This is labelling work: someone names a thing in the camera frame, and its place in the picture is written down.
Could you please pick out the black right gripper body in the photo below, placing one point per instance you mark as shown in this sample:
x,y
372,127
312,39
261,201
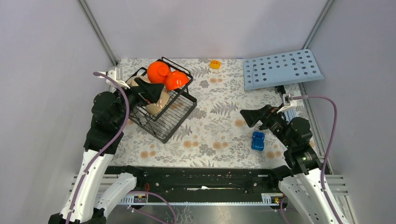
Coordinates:
x,y
273,121

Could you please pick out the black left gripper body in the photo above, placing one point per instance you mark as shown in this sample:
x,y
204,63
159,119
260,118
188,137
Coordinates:
x,y
141,98

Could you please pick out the plain beige bowl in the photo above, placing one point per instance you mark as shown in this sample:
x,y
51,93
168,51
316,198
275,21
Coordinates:
x,y
155,108

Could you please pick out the black wire dish rack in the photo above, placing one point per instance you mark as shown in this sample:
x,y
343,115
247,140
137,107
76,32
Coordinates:
x,y
176,110

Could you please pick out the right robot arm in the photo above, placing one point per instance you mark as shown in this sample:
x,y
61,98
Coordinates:
x,y
301,179

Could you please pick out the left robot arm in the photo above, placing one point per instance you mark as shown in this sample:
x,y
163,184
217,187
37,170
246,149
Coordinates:
x,y
110,113

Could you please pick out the beige patterned bowl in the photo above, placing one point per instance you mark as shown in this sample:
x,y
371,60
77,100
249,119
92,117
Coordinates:
x,y
132,81

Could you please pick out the blue tripod legs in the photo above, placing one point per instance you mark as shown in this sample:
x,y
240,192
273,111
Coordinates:
x,y
290,114

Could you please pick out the blue toy car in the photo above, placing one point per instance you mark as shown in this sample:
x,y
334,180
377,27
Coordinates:
x,y
258,139

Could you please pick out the orange bowl left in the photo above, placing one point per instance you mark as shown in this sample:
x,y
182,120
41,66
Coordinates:
x,y
157,72

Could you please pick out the orange bowl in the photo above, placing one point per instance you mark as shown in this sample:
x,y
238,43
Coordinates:
x,y
157,72
175,80

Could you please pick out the orange bowl right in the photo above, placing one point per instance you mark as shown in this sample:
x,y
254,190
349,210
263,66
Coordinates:
x,y
175,80

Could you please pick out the blue perforated stand tray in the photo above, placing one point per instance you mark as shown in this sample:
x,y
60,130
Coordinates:
x,y
280,69

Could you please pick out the floral table mat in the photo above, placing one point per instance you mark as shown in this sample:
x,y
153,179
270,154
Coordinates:
x,y
214,134

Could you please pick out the yellow toy block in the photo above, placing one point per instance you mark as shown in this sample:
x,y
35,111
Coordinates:
x,y
214,64

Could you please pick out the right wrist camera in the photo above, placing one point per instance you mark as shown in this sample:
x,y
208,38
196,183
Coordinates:
x,y
289,103

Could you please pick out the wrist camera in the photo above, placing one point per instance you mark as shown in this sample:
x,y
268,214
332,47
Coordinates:
x,y
289,103
115,74

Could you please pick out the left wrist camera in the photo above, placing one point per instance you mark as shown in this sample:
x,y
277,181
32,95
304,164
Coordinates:
x,y
115,74

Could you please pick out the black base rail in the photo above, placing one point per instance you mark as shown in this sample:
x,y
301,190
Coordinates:
x,y
205,185

